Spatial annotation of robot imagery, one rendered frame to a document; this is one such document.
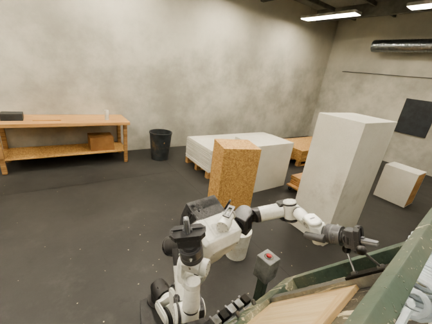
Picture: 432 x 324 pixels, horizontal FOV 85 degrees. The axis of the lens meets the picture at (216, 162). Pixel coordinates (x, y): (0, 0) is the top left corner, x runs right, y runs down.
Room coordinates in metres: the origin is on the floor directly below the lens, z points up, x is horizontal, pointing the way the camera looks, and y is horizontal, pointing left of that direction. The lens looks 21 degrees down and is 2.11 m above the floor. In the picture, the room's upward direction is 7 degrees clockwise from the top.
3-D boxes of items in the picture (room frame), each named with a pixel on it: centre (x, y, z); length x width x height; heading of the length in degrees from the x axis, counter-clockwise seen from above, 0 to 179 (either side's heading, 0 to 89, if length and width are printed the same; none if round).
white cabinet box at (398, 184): (4.59, -3.85, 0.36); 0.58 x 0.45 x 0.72; 36
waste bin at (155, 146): (5.24, 1.35, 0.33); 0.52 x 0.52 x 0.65
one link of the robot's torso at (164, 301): (1.34, 0.21, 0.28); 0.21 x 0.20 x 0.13; 42
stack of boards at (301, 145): (6.96, -2.85, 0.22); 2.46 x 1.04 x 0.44; 126
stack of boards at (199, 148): (5.52, -0.55, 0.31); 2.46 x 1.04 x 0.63; 126
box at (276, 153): (4.54, -0.90, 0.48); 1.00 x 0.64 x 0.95; 126
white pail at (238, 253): (2.37, -0.39, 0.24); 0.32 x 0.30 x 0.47; 126
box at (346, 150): (3.22, -1.81, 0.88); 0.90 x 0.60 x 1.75; 126
